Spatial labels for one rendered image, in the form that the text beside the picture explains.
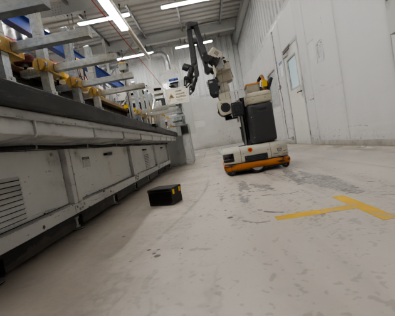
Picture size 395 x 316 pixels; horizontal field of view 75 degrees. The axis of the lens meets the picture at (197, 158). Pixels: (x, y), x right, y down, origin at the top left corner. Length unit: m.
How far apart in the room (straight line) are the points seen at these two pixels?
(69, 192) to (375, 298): 1.51
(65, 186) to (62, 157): 0.18
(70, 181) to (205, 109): 10.40
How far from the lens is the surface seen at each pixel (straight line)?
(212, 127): 11.74
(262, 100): 2.75
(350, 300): 0.71
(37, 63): 1.32
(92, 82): 1.55
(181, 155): 5.56
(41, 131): 1.21
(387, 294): 0.75
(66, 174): 1.72
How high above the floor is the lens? 0.39
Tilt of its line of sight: 3 degrees down
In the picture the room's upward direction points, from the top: 10 degrees counter-clockwise
